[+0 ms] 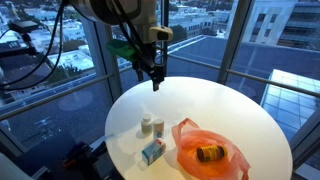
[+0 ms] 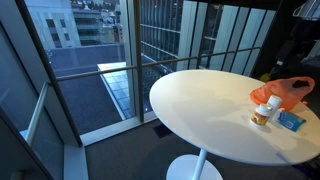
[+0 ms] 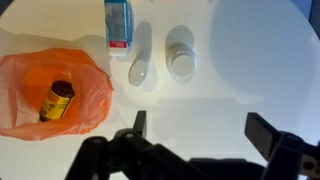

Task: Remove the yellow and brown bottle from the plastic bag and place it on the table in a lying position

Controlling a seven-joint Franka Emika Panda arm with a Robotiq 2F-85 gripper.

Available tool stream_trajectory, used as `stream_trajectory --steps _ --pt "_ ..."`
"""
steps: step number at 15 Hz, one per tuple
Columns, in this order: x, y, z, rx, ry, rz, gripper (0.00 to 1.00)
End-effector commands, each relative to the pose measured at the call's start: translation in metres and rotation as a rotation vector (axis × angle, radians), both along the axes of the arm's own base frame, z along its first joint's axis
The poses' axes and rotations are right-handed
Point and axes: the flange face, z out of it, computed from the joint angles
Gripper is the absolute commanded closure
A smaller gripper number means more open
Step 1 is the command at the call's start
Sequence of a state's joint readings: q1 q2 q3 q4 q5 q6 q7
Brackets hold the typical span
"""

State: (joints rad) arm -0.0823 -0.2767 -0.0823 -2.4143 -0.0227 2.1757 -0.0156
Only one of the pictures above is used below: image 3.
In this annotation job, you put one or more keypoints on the yellow and brown bottle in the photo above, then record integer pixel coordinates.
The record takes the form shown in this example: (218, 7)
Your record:
(55, 103)

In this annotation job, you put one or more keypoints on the orange plastic bag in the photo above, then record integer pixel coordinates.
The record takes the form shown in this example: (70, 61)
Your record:
(90, 83)

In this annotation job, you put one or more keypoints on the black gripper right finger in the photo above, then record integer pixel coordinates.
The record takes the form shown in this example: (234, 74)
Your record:
(263, 133)

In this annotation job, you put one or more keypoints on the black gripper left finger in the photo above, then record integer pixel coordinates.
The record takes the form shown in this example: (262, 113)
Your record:
(140, 123)

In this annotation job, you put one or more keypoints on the slim white bottle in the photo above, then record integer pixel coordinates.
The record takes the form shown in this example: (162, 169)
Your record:
(138, 71)

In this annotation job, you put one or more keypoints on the white bottle orange label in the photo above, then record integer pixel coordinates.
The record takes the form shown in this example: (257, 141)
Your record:
(181, 63)

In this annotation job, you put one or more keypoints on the blue and white carton box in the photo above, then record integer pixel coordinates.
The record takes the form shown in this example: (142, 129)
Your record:
(118, 23)

